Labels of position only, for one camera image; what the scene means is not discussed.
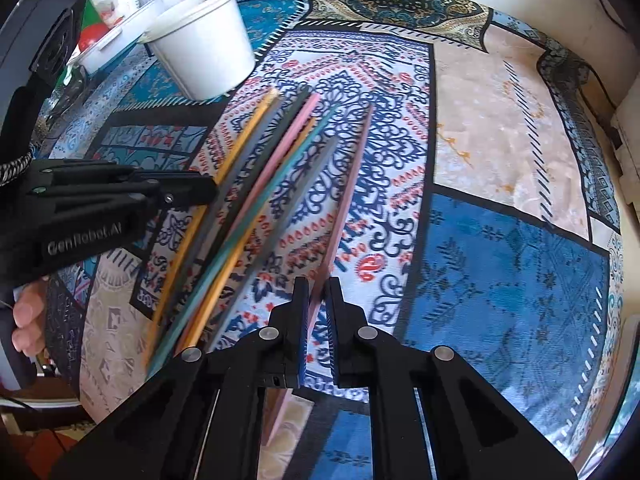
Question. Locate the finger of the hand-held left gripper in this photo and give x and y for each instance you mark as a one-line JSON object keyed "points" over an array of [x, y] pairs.
{"points": [[190, 190]]}

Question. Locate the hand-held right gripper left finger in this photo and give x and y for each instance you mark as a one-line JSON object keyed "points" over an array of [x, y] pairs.
{"points": [[301, 332]]}

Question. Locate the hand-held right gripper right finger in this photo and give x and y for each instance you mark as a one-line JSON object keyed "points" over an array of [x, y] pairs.
{"points": [[332, 332]]}

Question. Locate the yellow chopstick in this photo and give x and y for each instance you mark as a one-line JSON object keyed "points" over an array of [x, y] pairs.
{"points": [[245, 141], [231, 270]]}

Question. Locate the grey chopstick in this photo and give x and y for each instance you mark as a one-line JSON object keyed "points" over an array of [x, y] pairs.
{"points": [[295, 210], [261, 144]]}

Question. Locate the pink chopstick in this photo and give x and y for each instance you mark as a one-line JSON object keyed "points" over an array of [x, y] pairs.
{"points": [[293, 144], [350, 195]]}

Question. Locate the dark green chopstick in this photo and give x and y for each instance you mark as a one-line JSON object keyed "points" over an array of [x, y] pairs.
{"points": [[286, 129]]}

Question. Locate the white cup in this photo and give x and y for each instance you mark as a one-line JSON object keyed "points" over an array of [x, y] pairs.
{"points": [[200, 50]]}

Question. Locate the person's left hand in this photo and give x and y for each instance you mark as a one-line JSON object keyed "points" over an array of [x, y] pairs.
{"points": [[26, 316]]}

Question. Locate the white round tub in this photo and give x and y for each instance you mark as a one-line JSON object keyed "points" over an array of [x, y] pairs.
{"points": [[107, 52]]}

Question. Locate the patterned table mat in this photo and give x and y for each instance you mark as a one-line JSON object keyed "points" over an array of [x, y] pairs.
{"points": [[500, 135]]}

